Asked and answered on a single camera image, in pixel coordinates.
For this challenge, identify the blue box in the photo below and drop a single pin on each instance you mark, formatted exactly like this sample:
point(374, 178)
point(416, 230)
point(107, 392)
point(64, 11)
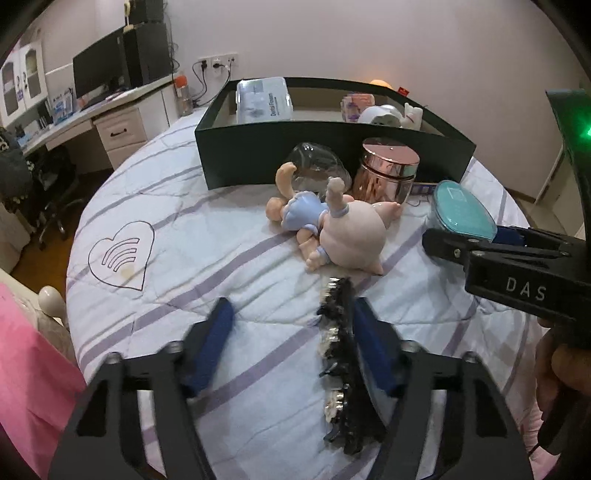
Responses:
point(61, 105)

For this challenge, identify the white bed post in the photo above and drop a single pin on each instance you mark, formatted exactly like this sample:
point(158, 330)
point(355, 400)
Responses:
point(51, 300)

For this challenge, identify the person's right hand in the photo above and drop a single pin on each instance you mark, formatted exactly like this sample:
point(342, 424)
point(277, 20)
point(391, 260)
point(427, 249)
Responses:
point(568, 364)

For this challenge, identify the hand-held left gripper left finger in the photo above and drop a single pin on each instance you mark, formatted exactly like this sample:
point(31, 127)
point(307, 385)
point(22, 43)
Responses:
point(207, 346)

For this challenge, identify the white hollow figurine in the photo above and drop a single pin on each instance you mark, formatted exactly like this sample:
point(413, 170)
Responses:
point(371, 119)

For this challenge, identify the black speaker box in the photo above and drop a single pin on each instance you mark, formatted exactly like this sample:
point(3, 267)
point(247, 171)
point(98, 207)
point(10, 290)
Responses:
point(147, 11)

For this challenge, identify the baby doll in blue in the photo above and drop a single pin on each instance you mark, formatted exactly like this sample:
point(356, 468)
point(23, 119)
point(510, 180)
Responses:
point(302, 213)

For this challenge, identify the teal lidded container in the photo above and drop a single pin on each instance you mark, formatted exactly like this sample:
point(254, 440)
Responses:
point(461, 212)

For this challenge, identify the rose gold jar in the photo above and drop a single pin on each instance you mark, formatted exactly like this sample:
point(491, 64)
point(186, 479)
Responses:
point(385, 175)

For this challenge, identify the clear glass jar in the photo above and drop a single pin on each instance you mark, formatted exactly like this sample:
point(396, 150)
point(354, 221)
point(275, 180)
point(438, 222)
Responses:
point(318, 166)

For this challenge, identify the silver helmet figure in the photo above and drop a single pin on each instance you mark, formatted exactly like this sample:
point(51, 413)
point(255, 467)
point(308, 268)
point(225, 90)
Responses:
point(392, 110)

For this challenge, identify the small purple card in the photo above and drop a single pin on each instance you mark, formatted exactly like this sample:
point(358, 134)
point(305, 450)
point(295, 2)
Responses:
point(422, 188)

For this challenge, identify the black hair clip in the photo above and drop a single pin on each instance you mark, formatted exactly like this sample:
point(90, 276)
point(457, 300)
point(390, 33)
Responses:
point(344, 369)

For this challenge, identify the white desk with drawers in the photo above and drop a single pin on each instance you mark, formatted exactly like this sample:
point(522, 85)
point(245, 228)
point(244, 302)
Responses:
point(124, 131)

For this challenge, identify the white cat figurine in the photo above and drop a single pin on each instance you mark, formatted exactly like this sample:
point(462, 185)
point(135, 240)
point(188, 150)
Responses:
point(412, 117)

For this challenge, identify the white striped quilt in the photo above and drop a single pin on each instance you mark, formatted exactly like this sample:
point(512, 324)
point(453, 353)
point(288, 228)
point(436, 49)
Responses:
point(207, 258)

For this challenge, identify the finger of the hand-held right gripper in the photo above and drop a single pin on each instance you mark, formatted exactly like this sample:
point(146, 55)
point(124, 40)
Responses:
point(508, 235)
point(443, 247)

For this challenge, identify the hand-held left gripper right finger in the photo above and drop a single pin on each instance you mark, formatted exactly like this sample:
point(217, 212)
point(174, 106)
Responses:
point(374, 350)

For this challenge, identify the clear plastic floss box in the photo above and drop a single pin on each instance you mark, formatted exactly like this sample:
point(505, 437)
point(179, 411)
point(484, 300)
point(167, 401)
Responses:
point(263, 101)

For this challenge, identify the white glass-door cabinet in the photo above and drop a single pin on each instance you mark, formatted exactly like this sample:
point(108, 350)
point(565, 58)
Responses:
point(23, 78)

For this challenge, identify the black computer monitor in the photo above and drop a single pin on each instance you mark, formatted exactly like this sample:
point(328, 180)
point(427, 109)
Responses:
point(99, 67)

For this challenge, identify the black office chair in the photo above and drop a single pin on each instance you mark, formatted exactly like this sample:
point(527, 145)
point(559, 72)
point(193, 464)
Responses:
point(55, 189)

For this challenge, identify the white wall outlet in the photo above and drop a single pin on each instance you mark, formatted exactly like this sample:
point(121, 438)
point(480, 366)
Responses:
point(219, 61)

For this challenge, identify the grey jacket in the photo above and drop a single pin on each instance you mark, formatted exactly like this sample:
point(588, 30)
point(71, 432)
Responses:
point(14, 166)

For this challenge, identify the black computer tower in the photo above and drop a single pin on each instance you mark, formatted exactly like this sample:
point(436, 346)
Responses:
point(147, 55)

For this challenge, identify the pink cloth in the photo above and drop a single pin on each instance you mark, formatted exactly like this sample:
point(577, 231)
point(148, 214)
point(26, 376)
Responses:
point(32, 378)

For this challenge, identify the orange-capped bottle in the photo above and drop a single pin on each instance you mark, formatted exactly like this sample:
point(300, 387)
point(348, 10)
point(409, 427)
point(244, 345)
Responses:
point(183, 97)

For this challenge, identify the black storage box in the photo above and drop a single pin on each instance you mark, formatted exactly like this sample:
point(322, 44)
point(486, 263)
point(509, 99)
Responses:
point(277, 152)

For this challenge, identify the pink quilt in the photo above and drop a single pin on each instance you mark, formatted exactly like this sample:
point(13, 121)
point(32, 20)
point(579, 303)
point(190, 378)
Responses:
point(531, 427)

